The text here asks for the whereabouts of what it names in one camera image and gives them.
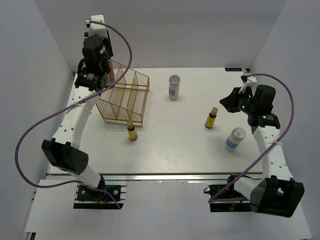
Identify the white jar blue label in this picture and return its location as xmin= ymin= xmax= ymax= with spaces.
xmin=224 ymin=127 xmax=247 ymax=152

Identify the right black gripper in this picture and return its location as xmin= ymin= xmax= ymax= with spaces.
xmin=219 ymin=87 xmax=257 ymax=115

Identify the right blue table sticker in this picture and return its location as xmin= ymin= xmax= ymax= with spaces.
xmin=224 ymin=67 xmax=243 ymax=72

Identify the small yellow bottle left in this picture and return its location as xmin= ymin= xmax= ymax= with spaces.
xmin=126 ymin=120 xmax=138 ymax=141

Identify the gold wire basket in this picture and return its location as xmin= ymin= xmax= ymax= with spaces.
xmin=96 ymin=68 xmax=150 ymax=127

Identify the small yellow bottle right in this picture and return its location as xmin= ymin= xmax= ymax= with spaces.
xmin=204 ymin=107 xmax=218 ymax=129

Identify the white jar near basket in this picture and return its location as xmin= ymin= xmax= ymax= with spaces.
xmin=168 ymin=75 xmax=181 ymax=100

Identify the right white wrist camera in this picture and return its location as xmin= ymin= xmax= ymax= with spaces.
xmin=239 ymin=72 xmax=257 ymax=94

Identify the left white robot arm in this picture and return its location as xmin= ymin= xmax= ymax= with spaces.
xmin=41 ymin=32 xmax=113 ymax=200

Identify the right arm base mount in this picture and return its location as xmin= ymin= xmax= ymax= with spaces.
xmin=203 ymin=184 xmax=252 ymax=213

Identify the small yellow bottle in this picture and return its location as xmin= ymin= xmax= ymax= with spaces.
xmin=126 ymin=120 xmax=138 ymax=141
xmin=204 ymin=107 xmax=218 ymax=129

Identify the dark sauce glass bottle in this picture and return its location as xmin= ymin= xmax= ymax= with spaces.
xmin=108 ymin=59 xmax=115 ymax=85

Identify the aluminium front rail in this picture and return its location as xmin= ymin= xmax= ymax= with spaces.
xmin=47 ymin=173 xmax=266 ymax=182

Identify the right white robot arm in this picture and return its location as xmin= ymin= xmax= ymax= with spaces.
xmin=220 ymin=85 xmax=305 ymax=218

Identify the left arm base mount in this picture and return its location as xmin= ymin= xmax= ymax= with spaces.
xmin=73 ymin=183 xmax=127 ymax=210

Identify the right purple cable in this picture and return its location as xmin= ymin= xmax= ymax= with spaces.
xmin=207 ymin=72 xmax=297 ymax=205

